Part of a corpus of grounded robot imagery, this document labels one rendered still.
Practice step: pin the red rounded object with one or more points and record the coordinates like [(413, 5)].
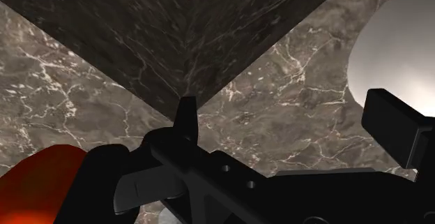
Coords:
[(34, 182)]

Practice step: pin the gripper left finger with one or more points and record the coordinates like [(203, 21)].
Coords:
[(190, 162)]

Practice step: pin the black rounded object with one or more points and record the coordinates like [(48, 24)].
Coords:
[(91, 182)]

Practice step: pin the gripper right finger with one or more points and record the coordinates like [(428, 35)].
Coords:
[(394, 128)]

